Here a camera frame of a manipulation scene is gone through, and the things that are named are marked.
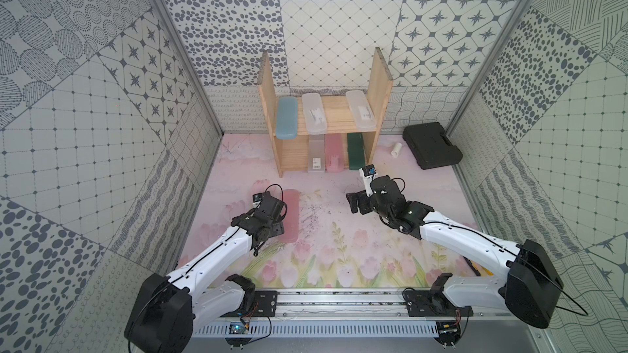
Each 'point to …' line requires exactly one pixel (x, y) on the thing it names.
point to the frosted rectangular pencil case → (316, 153)
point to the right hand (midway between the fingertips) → (361, 193)
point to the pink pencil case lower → (334, 153)
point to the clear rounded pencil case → (315, 116)
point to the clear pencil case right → (361, 110)
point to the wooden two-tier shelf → (291, 155)
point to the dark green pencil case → (356, 150)
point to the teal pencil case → (287, 118)
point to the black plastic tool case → (431, 145)
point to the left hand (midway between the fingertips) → (270, 222)
